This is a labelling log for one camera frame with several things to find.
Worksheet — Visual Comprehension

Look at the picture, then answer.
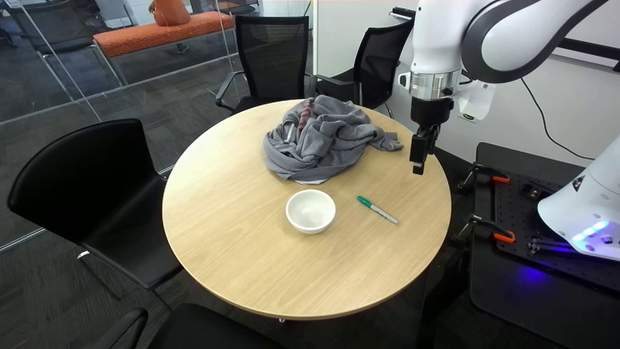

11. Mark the black robot mounting stand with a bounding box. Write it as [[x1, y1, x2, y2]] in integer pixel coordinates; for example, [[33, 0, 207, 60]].
[[467, 141, 620, 349]]

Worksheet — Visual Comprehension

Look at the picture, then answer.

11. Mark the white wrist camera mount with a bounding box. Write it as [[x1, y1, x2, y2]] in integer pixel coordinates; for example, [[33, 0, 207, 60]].
[[453, 79, 498, 124]]

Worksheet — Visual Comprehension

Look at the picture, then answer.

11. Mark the dark chair behind glass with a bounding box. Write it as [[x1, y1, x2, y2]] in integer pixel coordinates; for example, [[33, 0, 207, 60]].
[[4, 2, 128, 89]]

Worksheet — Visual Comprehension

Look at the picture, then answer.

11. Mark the orange cushion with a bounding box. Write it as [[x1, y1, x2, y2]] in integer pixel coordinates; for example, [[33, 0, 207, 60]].
[[149, 0, 193, 27]]

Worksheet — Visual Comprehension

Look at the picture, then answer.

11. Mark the crumpled grey sweatshirt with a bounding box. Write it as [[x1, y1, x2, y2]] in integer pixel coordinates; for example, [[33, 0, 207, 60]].
[[261, 93, 405, 188]]

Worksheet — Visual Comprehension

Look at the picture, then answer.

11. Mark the black padded office chair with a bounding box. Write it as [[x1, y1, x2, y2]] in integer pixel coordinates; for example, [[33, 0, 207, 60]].
[[314, 17, 414, 112], [6, 116, 190, 306]]

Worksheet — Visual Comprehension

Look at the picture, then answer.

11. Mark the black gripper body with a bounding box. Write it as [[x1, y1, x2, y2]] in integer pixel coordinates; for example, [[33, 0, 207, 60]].
[[409, 95, 455, 132]]

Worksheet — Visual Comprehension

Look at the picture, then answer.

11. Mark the white ceramic bowl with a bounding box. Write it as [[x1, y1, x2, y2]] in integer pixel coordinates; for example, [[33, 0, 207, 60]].
[[283, 188, 339, 236]]

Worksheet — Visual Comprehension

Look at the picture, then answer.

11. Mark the small metal tool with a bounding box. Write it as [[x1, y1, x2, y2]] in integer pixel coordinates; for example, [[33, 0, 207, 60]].
[[527, 236, 573, 256]]

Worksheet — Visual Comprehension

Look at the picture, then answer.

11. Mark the green capped grey marker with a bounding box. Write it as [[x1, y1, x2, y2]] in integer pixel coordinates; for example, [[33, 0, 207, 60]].
[[354, 194, 403, 227]]

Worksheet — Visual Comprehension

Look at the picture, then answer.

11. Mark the orange handled black clamp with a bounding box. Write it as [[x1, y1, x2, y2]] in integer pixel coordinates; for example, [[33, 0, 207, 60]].
[[455, 163, 513, 196], [459, 213, 519, 248]]

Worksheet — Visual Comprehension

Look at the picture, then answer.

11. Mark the black wall cable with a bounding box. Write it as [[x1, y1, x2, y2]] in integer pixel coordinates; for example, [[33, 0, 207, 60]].
[[519, 76, 596, 163]]

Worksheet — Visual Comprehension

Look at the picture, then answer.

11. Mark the orange upholstered bench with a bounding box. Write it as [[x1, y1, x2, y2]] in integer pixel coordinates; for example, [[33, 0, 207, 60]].
[[93, 10, 238, 60]]

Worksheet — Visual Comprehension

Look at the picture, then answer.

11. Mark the black mesh office chair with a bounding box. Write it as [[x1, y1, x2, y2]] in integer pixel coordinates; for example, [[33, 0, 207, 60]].
[[213, 14, 312, 114]]

